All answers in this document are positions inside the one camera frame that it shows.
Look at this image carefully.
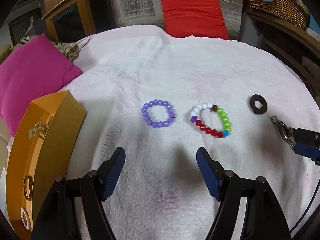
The multicolour bead bracelet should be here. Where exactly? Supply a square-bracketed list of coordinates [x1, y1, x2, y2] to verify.
[190, 103, 232, 139]

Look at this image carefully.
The wooden cabinet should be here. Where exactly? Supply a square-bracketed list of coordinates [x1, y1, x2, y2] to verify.
[41, 0, 112, 42]

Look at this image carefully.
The beige hair claw clip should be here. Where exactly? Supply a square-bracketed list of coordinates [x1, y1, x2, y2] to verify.
[29, 116, 54, 139]

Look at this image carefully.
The black hair ring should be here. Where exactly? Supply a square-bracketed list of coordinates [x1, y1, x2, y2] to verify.
[249, 94, 268, 115]

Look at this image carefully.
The white bead bracelet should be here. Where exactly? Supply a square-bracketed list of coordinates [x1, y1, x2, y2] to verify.
[19, 206, 32, 230]

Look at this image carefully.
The dark woven screen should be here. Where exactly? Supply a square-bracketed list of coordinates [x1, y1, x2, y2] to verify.
[9, 6, 44, 46]

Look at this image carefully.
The floral cloth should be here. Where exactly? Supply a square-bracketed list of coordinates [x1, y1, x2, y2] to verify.
[52, 39, 92, 63]

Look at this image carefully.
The wicker basket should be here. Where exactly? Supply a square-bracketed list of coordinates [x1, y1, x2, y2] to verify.
[244, 0, 310, 30]

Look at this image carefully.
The small red cushion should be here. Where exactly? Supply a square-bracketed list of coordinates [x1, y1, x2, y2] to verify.
[160, 0, 230, 40]

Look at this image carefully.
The silver foil insulation mat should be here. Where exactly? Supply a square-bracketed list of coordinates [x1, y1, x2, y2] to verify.
[107, 0, 244, 37]

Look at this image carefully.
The metal clasp chain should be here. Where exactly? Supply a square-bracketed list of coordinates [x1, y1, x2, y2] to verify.
[271, 115, 298, 152]

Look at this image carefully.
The pink cushion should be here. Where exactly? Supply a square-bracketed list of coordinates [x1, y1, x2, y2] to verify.
[0, 33, 84, 136]

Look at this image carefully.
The orange cardboard box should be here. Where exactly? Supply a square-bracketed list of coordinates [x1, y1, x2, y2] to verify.
[5, 90, 87, 235]

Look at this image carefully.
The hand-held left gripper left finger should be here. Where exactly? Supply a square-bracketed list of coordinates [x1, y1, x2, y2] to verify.
[30, 147, 126, 240]

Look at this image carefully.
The purple bead bracelet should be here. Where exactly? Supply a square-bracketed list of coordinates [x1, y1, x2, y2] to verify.
[141, 99, 175, 128]

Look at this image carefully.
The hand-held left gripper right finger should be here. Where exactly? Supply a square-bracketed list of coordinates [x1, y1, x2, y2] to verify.
[196, 147, 293, 240]

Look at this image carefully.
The wooden bench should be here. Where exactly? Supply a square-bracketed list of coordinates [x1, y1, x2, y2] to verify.
[244, 6, 320, 98]

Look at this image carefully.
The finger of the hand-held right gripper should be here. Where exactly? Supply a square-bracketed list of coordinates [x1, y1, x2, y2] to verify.
[294, 143, 320, 165]
[293, 128, 320, 143]

